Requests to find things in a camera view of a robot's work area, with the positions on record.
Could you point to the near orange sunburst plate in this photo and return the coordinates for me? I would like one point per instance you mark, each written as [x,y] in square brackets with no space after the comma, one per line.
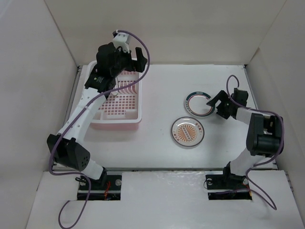
[187,132]

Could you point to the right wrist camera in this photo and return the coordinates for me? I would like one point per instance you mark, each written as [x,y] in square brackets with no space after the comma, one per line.
[240,96]

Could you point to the green red rimmed plate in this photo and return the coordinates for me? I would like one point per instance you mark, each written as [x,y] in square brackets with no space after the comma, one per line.
[196,104]

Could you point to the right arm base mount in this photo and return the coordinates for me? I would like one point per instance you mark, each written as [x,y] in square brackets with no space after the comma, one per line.
[227,186]

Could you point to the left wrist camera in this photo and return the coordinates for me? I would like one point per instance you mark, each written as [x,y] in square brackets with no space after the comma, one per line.
[122,40]

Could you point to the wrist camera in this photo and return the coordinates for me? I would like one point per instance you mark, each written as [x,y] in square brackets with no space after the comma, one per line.
[240,96]
[122,40]

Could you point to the pink white dish rack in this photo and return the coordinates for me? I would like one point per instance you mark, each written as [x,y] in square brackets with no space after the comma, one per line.
[122,110]

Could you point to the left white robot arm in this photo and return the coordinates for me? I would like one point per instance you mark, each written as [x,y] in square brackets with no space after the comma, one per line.
[66,146]

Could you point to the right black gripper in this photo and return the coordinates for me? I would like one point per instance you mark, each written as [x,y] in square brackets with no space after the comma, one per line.
[223,96]

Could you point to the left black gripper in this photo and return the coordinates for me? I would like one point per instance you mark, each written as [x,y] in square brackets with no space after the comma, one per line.
[141,61]

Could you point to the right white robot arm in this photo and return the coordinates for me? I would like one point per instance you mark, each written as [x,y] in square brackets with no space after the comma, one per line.
[263,138]

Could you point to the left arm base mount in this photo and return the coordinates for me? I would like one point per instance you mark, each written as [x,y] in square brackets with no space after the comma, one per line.
[108,190]

